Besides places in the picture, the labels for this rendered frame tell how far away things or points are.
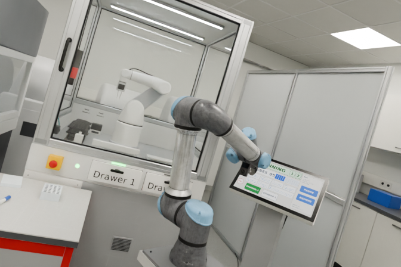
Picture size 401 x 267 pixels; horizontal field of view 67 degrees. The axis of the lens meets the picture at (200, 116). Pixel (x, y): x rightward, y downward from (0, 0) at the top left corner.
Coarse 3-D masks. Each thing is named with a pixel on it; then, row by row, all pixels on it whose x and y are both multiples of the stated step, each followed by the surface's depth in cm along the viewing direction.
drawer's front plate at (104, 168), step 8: (96, 168) 171; (104, 168) 173; (112, 168) 174; (120, 168) 175; (128, 168) 177; (88, 176) 171; (96, 176) 172; (104, 176) 173; (112, 176) 174; (120, 176) 175; (128, 176) 176; (136, 176) 178; (112, 184) 175; (120, 184) 176; (128, 184) 177; (136, 184) 178
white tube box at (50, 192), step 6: (48, 186) 151; (54, 186) 154; (60, 186) 155; (42, 192) 142; (48, 192) 144; (54, 192) 146; (60, 192) 148; (42, 198) 142; (48, 198) 143; (54, 198) 144
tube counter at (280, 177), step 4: (272, 172) 191; (272, 176) 189; (276, 176) 189; (280, 176) 188; (284, 176) 188; (280, 180) 186; (284, 180) 186; (288, 180) 186; (292, 180) 185; (292, 184) 183; (296, 184) 183
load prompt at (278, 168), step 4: (272, 164) 195; (276, 164) 195; (268, 168) 194; (272, 168) 194; (276, 168) 193; (280, 168) 192; (284, 168) 192; (280, 172) 190; (284, 172) 190; (288, 172) 189; (292, 172) 189; (296, 172) 188; (292, 176) 187; (296, 176) 186; (300, 176) 186
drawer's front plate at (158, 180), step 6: (150, 174) 180; (156, 174) 182; (144, 180) 180; (150, 180) 180; (156, 180) 181; (162, 180) 182; (168, 180) 183; (144, 186) 179; (150, 186) 180; (162, 186) 182; (150, 192) 181; (156, 192) 182; (162, 192) 182
